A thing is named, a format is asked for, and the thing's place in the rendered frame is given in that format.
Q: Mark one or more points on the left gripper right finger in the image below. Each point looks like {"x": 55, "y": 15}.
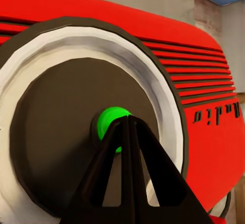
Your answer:
{"x": 178, "y": 203}

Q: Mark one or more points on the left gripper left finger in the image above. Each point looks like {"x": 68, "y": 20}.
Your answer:
{"x": 86, "y": 205}

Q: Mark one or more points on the radio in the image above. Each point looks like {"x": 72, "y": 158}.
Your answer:
{"x": 68, "y": 68}

